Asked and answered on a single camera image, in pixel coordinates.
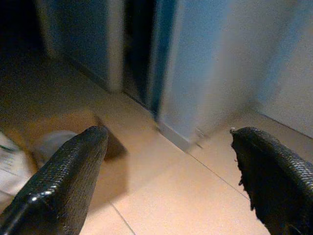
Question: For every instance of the white paper sheet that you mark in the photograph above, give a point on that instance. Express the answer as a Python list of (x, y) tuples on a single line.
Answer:
[(11, 166)]

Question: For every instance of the white door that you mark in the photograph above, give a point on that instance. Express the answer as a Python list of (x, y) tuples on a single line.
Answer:
[(207, 71)]

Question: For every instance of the brown cardboard box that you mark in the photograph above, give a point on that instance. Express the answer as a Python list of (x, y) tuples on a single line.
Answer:
[(80, 156)]

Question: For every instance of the white door frame post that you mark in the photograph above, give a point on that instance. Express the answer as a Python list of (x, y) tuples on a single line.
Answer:
[(85, 41)]

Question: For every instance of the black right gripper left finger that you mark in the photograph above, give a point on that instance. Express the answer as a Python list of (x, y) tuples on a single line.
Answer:
[(61, 181)]

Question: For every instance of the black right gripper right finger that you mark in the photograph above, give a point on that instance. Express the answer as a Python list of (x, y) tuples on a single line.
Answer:
[(274, 176)]

